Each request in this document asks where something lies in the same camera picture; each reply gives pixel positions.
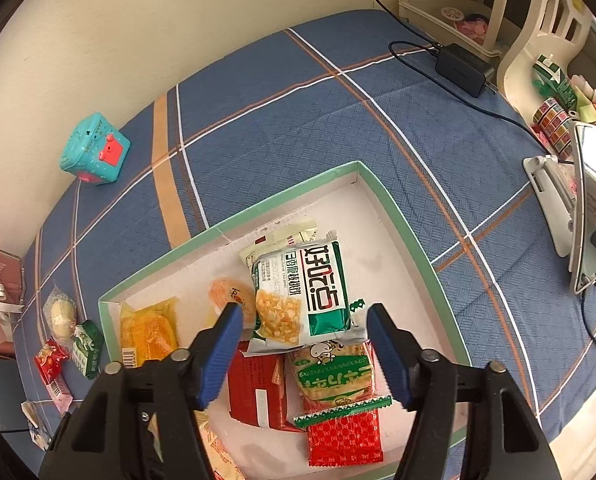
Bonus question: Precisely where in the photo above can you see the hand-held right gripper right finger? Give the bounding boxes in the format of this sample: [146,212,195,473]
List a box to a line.
[365,302,561,480]

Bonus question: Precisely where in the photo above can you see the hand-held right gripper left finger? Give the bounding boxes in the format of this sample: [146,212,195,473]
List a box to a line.
[38,302,244,480]

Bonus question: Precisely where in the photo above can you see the red white biscuit packet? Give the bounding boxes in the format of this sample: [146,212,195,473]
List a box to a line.
[227,347,299,431]

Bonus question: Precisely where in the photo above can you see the green mushroom cracker packet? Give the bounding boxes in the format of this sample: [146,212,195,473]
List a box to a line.
[285,340,394,431]

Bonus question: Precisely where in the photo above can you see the white box with green rim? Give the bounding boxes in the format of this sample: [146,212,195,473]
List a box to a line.
[98,160,471,480]

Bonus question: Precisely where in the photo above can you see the red patterned snack packet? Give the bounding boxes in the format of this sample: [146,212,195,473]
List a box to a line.
[306,407,384,467]

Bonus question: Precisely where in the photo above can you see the green white corn snack packet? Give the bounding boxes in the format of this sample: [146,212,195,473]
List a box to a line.
[248,241,369,356]

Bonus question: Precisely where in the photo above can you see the tan swiss roll packet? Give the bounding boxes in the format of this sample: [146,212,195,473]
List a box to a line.
[193,410,246,480]

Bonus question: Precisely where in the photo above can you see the orange round wrapped pastry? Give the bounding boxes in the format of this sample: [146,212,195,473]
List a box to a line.
[205,276,259,328]

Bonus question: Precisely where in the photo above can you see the yellow cake packet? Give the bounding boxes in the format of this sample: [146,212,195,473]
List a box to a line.
[119,297,180,368]

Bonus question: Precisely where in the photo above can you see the dark green snack packet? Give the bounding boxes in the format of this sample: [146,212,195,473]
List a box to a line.
[72,319,105,380]

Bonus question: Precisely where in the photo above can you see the cream sachet packet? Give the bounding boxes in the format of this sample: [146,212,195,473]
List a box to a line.
[239,217,339,271]

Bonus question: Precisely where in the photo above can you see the clear packet with white bun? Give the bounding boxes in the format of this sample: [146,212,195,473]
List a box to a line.
[43,285,79,348]

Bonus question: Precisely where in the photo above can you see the pink snack packet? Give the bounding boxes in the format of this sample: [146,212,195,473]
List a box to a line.
[48,380,74,413]

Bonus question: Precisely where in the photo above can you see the red glossy snack packet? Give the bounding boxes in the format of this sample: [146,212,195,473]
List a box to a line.
[33,340,70,386]

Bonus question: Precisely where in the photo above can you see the white phone stand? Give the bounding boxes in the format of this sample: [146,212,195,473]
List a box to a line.
[522,155,579,259]

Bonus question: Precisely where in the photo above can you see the teal toy box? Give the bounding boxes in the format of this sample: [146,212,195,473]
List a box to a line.
[59,112,131,187]

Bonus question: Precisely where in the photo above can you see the phone in white case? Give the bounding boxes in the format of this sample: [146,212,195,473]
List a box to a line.
[570,122,596,295]

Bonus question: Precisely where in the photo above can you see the blue plaid tablecloth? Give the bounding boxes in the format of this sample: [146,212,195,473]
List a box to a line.
[15,7,596,461]

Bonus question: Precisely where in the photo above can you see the colourful tape roll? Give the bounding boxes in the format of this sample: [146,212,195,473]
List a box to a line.
[530,99,579,158]

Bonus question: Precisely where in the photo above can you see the black power adapter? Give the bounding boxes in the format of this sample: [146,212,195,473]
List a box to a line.
[434,42,499,98]

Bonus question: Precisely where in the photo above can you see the green white carton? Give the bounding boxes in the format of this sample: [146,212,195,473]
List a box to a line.
[530,55,579,111]

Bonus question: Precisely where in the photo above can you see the white plastic rack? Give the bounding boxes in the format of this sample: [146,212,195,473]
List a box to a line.
[495,0,596,123]

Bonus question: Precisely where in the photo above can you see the cream wooden shelf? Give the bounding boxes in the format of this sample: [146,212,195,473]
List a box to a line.
[398,0,509,58]

